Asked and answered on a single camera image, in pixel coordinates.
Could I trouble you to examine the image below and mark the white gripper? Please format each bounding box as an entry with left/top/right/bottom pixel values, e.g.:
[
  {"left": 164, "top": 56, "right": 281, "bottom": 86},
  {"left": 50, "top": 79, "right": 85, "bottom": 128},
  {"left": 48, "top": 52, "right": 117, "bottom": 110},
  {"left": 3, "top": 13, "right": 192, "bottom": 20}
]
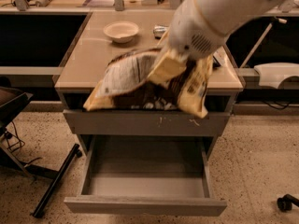
[{"left": 147, "top": 0, "right": 228, "bottom": 85}]

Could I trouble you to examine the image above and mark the blue crumpled chip bag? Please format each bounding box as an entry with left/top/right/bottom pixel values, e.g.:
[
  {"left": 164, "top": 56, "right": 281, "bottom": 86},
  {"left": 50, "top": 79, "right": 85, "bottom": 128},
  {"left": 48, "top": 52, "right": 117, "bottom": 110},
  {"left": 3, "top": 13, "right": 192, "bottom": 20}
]
[{"left": 213, "top": 47, "right": 225, "bottom": 68}]

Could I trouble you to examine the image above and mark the brown and yellow chip bag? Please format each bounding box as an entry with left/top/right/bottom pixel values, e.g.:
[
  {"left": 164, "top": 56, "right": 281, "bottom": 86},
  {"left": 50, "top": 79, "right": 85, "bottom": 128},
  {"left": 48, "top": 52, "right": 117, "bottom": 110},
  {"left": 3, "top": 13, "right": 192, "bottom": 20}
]
[{"left": 83, "top": 48, "right": 213, "bottom": 119}]

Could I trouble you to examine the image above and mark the black chair with legs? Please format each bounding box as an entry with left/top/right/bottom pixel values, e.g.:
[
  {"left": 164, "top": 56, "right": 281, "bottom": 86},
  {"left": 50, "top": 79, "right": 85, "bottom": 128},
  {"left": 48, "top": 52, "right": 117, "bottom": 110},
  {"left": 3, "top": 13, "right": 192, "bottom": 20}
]
[{"left": 0, "top": 77, "right": 84, "bottom": 219}]

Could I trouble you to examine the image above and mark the white paper bowl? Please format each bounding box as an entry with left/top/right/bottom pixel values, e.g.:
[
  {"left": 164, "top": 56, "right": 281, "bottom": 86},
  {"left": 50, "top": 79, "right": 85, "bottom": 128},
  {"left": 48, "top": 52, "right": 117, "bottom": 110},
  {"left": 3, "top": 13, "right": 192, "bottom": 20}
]
[{"left": 103, "top": 21, "right": 139, "bottom": 44}]

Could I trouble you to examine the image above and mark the black caster wheel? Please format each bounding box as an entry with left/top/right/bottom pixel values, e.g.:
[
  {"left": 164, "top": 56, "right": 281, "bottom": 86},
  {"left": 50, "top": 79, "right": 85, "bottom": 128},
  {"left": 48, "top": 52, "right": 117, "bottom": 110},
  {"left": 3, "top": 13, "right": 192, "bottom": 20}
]
[{"left": 277, "top": 194, "right": 299, "bottom": 212}]

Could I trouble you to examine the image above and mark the open middle drawer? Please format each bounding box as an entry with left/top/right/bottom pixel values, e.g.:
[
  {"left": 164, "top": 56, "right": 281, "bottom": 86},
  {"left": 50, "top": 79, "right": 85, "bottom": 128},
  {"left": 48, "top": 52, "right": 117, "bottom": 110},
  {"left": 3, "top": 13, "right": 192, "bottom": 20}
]
[{"left": 64, "top": 135, "right": 227, "bottom": 217}]

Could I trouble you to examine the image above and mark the grey top drawer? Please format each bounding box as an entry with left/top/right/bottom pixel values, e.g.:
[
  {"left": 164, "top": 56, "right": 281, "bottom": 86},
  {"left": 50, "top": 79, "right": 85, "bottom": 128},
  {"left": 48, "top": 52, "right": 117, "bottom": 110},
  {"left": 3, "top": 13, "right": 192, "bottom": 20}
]
[{"left": 64, "top": 109, "right": 230, "bottom": 136}]

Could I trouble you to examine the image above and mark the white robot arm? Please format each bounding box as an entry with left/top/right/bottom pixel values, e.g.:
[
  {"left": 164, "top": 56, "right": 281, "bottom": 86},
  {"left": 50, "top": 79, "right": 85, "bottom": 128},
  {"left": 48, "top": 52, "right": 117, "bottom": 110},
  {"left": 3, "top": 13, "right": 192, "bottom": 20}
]
[{"left": 148, "top": 0, "right": 285, "bottom": 84}]

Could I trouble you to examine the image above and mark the white cane stick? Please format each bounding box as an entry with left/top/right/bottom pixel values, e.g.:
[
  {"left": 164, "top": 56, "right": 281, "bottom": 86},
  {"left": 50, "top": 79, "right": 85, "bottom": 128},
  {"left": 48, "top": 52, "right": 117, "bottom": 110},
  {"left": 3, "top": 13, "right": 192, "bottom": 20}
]
[{"left": 239, "top": 17, "right": 288, "bottom": 68}]

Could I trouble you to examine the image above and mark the grey drawer cabinet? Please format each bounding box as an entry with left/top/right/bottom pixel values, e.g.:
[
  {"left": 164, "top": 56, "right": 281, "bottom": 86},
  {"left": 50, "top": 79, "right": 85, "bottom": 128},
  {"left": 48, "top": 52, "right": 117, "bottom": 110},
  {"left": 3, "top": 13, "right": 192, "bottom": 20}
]
[{"left": 55, "top": 9, "right": 243, "bottom": 217}]

